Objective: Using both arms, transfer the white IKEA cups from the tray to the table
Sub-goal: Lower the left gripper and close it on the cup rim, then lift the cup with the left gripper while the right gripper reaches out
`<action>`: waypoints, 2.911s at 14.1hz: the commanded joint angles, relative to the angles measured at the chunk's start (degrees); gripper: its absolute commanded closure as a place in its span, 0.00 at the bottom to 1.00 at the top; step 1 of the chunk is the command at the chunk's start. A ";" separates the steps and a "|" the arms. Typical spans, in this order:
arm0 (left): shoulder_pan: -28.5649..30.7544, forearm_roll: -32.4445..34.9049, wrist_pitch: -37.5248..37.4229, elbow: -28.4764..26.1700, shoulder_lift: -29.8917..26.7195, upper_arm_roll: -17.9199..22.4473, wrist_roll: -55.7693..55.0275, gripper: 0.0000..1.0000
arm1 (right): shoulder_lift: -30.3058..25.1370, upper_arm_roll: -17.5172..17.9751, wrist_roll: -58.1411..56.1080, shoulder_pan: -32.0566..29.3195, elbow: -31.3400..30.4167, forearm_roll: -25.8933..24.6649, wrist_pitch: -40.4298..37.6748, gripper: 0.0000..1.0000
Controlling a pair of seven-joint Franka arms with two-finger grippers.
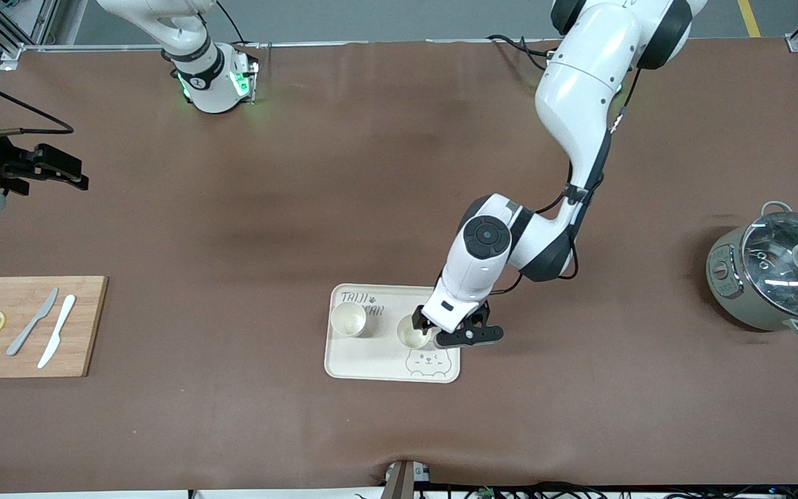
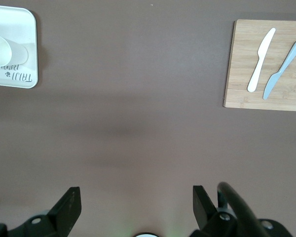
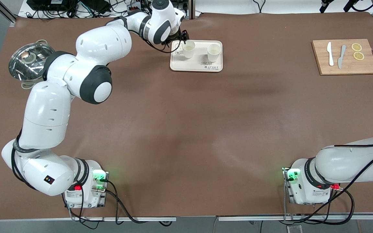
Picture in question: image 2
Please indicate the bamboo cutting board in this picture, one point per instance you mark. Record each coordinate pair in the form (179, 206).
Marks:
(241, 61)

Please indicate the white IKEA cup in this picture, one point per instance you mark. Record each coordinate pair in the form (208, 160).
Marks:
(0, 50)

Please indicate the white plastic knife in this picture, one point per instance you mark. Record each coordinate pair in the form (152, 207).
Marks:
(260, 59)

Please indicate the grey plastic knife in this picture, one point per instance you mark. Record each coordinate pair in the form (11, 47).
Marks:
(281, 70)

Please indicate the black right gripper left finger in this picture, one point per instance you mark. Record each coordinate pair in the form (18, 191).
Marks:
(67, 209)

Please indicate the cream tray with bear print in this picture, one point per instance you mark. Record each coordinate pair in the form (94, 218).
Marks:
(17, 22)

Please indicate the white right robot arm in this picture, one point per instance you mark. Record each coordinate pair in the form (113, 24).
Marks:
(145, 235)

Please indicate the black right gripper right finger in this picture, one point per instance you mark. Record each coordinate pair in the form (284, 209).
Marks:
(202, 209)

